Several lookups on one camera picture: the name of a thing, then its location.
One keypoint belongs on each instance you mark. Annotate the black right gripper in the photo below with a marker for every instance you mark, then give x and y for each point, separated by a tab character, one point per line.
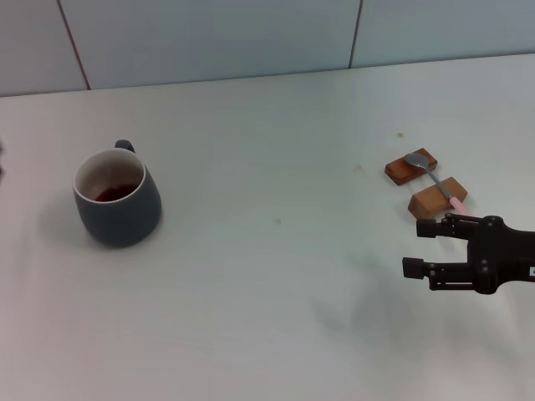
501	255

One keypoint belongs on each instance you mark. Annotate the dark grey ceramic cup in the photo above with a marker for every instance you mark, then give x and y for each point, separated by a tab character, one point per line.
121	217

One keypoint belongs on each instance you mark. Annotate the notched light wooden block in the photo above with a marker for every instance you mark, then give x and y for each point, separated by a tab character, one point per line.
430	200

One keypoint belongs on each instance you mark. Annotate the flat dark wooden block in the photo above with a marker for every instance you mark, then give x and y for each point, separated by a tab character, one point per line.
401	171

